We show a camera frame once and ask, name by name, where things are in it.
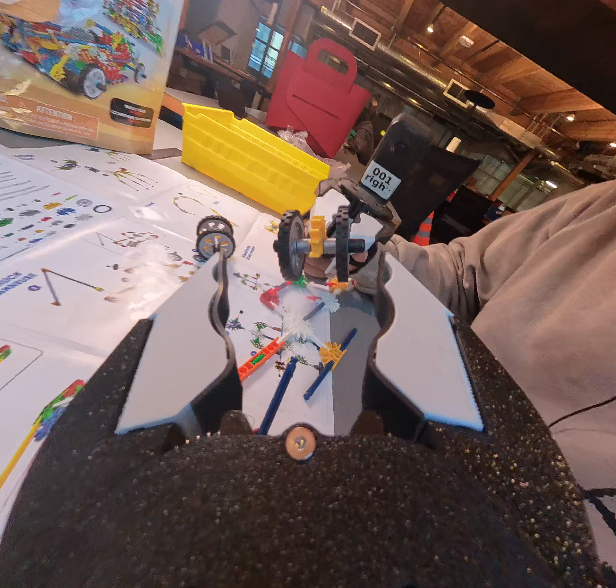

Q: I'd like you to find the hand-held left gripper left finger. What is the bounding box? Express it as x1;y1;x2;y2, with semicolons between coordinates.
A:
116;253;243;439

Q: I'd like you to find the colourful construction toy model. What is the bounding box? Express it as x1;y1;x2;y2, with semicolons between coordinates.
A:
236;275;359;435

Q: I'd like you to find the toy wheel pair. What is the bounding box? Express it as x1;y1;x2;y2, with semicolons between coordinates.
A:
196;218;236;259

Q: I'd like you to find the yellow plastic bin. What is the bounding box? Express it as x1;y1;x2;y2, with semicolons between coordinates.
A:
181;102;331;215

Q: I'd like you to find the person's right forearm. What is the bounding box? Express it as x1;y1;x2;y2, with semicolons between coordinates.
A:
385;179;616;324

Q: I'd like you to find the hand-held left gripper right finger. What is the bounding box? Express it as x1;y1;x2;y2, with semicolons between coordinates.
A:
361;256;485;439

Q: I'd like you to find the clear plastic bag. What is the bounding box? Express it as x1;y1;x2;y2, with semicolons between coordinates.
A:
279;126;333;160

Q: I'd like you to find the thin black cable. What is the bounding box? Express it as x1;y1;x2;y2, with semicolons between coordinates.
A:
549;391;616;430

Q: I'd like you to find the red box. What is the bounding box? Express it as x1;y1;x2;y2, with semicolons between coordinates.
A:
265;38;371;160

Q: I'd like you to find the detached toy model section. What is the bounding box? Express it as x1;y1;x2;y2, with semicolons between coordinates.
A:
273;208;371;282

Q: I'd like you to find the white instruction sheet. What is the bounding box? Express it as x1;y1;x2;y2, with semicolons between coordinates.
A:
0;145;338;512

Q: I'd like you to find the person's upper body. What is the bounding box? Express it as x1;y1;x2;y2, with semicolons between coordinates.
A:
462;179;616;569

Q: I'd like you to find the orange traffic cone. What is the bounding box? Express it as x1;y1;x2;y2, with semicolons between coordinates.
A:
414;213;436;247

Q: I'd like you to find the toy packaging bag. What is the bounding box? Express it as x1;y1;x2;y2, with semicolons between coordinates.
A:
0;0;193;155

